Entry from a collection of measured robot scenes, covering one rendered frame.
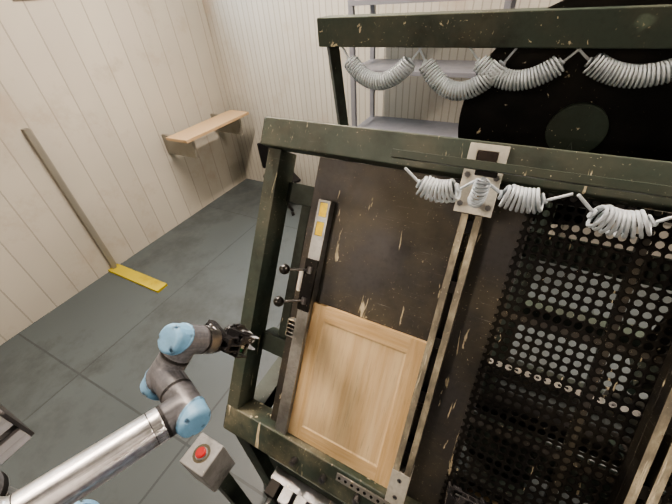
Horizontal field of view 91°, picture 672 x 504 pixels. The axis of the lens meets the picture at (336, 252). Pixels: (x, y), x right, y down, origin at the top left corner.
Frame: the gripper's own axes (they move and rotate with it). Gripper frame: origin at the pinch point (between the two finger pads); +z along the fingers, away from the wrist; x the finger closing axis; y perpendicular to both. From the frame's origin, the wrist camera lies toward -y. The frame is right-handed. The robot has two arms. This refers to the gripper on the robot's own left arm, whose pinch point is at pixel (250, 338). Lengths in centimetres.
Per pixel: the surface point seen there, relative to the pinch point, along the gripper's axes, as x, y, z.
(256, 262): 25.1, -17.5, 11.1
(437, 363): 14, 57, 15
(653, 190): 61, 88, -20
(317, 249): 36.6, 7.7, 9.1
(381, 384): -1.0, 41.0, 25.8
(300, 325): 8.0, 6.5, 18.9
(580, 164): 72, 78, -7
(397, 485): -30, 55, 30
